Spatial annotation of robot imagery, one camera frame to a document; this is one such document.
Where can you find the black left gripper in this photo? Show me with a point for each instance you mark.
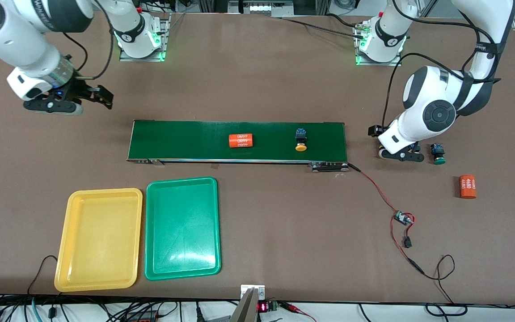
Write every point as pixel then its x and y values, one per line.
pixel 376 130

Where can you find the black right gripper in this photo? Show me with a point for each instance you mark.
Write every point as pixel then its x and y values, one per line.
pixel 80 89

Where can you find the yellow push button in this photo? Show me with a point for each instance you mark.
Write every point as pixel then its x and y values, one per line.
pixel 301 138

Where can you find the orange cylinder battery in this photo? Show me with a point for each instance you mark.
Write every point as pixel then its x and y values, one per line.
pixel 241 141
pixel 467 187

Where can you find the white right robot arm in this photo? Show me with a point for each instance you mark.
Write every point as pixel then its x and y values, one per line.
pixel 16 31

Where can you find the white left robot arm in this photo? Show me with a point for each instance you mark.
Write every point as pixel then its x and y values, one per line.
pixel 432 107

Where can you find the small circuit board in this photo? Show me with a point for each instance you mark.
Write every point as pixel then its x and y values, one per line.
pixel 403 218

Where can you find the green conveyor belt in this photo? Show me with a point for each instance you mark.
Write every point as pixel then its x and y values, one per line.
pixel 186 141

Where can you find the small black connector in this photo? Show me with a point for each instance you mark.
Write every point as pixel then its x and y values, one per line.
pixel 407 243

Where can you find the brown tape piece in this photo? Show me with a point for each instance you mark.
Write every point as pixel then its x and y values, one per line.
pixel 216 166

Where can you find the yellow plastic tray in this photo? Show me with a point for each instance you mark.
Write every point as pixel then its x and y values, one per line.
pixel 99 239

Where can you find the green plastic tray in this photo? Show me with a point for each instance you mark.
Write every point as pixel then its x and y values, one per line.
pixel 181 228

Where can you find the red clip leads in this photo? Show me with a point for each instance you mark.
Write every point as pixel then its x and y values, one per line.
pixel 291 307

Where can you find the red LED display module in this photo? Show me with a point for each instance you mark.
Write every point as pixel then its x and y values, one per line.
pixel 263 307

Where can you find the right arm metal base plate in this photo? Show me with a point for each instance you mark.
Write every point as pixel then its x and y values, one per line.
pixel 141 58

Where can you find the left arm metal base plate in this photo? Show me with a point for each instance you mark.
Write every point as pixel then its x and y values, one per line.
pixel 378 63

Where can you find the grey metal rack frame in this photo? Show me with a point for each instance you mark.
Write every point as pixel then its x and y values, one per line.
pixel 262 6

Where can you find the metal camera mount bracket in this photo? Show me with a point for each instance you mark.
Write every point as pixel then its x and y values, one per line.
pixel 248 304

